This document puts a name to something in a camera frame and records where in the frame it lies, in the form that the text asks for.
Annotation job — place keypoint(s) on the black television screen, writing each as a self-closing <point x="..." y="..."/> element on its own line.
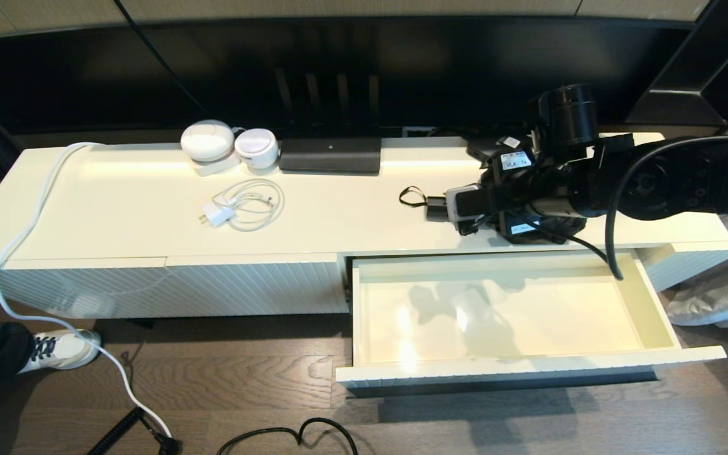
<point x="402" y="69"/>

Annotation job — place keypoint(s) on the black set-top box with label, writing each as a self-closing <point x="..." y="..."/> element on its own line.
<point x="481" y="148"/>

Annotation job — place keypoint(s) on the labelled black wrist camera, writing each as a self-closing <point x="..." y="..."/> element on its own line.
<point x="515" y="160"/>

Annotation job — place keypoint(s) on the grey curtain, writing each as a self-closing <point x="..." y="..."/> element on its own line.
<point x="718" y="297"/>

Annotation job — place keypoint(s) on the white fluted drawer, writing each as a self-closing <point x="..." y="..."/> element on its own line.
<point x="528" y="316"/>

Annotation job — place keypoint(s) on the large white dome device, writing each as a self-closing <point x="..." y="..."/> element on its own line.
<point x="207" y="141"/>

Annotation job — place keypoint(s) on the black shelf unit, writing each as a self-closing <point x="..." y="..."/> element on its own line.
<point x="686" y="63"/>

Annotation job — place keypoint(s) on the black umbrella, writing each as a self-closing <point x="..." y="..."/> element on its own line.
<point x="436" y="208"/>

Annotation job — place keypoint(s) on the small white round device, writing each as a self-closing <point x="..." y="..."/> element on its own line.
<point x="256" y="148"/>

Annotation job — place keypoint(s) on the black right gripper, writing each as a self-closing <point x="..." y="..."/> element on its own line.
<point x="547" y="196"/>

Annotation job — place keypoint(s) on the black router with antennas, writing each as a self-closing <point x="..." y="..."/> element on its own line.
<point x="329" y="155"/>

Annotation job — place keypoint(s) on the white wall socket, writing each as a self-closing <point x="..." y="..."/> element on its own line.
<point x="418" y="131"/>

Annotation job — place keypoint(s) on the white tv cabinet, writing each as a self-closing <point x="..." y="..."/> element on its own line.
<point x="149" y="284"/>

